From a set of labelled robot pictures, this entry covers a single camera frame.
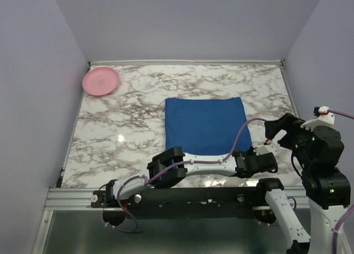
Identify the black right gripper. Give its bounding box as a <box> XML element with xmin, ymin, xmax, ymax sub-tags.
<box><xmin>265</xmin><ymin>110</ymin><xmax>315</xmax><ymax>168</ymax></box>

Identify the blue surgical drape cloth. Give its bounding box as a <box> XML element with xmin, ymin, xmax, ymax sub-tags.
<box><xmin>165</xmin><ymin>97</ymin><xmax>246</xmax><ymax>155</ymax></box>

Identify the pink plastic plate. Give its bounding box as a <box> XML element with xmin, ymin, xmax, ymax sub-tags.
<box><xmin>82</xmin><ymin>67</ymin><xmax>120</xmax><ymax>96</ymax></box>

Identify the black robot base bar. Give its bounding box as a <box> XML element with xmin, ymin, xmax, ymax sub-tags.
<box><xmin>91</xmin><ymin>187</ymin><xmax>276</xmax><ymax>226</ymax></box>

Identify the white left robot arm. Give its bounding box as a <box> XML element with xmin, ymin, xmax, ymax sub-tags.
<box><xmin>90</xmin><ymin>144</ymin><xmax>279</xmax><ymax>208</ymax></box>

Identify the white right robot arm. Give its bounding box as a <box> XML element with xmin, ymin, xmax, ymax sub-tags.
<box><xmin>254</xmin><ymin>113</ymin><xmax>351</xmax><ymax>253</ymax></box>

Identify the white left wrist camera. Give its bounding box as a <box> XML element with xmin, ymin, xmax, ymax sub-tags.
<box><xmin>254</xmin><ymin>139</ymin><xmax>280</xmax><ymax>156</ymax></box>

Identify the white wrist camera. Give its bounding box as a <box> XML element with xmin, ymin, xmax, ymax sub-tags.
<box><xmin>300</xmin><ymin>106</ymin><xmax>335</xmax><ymax>131</ymax></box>
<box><xmin>254</xmin><ymin>139</ymin><xmax>280</xmax><ymax>156</ymax></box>

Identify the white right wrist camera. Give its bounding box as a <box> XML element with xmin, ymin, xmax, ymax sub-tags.
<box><xmin>300</xmin><ymin>106</ymin><xmax>335</xmax><ymax>131</ymax></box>

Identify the aluminium table edge rail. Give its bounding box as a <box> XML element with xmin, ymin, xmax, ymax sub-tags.
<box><xmin>88</xmin><ymin>59</ymin><xmax>283</xmax><ymax>66</ymax></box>

